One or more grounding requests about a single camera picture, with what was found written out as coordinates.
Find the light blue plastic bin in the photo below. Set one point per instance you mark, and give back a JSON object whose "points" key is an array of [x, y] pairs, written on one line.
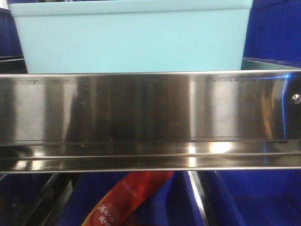
{"points": [[119, 36]]}

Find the dark blue bin lower centre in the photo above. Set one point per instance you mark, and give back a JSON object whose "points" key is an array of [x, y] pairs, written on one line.
{"points": [[173, 204]]}

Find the dark blue bin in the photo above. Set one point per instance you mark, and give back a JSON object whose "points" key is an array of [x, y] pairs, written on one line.
{"points": [[274, 31], [173, 204], [9, 40], [254, 197]]}

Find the dark blue bin lower right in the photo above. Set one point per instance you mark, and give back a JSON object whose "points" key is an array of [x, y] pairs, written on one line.
{"points": [[254, 197]]}

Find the dark blue bin left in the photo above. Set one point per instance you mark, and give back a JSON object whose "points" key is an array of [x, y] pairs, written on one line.
{"points": [[9, 40]]}

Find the red snack bag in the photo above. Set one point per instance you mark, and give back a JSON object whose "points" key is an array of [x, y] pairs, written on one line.
{"points": [[125, 197]]}

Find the stainless steel shelf rail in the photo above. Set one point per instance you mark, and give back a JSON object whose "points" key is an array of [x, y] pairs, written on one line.
{"points": [[248, 119]]}

